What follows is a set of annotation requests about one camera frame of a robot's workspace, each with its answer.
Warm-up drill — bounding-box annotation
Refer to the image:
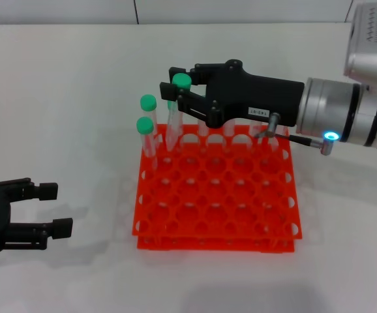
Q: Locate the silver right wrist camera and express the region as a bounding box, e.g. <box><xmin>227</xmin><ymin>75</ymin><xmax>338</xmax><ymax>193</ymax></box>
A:
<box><xmin>343</xmin><ymin>2</ymin><xmax>377</xmax><ymax>98</ymax></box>

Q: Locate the clear tube green cap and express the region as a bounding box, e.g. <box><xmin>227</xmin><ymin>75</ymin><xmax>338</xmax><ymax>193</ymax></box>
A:
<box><xmin>165</xmin><ymin>73</ymin><xmax>192</xmax><ymax>153</ymax></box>

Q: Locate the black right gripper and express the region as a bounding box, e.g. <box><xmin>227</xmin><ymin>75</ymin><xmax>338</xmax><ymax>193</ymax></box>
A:
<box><xmin>159</xmin><ymin>59</ymin><xmax>307</xmax><ymax>128</ymax></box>

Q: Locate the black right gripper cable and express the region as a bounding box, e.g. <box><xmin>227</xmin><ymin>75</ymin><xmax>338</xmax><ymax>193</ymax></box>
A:
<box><xmin>255</xmin><ymin>112</ymin><xmax>339</xmax><ymax>158</ymax></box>

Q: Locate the pink-stained tube green cap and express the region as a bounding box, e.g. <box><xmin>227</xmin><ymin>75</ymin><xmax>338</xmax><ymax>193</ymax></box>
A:
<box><xmin>136</xmin><ymin>116</ymin><xmax>158</xmax><ymax>173</ymax></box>
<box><xmin>196</xmin><ymin>121</ymin><xmax>211</xmax><ymax>153</ymax></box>
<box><xmin>223</xmin><ymin>119</ymin><xmax>238</xmax><ymax>153</ymax></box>
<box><xmin>274</xmin><ymin>125</ymin><xmax>290</xmax><ymax>151</ymax></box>
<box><xmin>249</xmin><ymin>123</ymin><xmax>264</xmax><ymax>151</ymax></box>
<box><xmin>139</xmin><ymin>93</ymin><xmax>161</xmax><ymax>147</ymax></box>
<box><xmin>166</xmin><ymin>100</ymin><xmax>185</xmax><ymax>153</ymax></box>

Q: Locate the orange test tube rack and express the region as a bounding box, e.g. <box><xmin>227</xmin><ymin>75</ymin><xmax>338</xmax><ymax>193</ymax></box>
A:
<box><xmin>131</xmin><ymin>123</ymin><xmax>303</xmax><ymax>254</ymax></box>

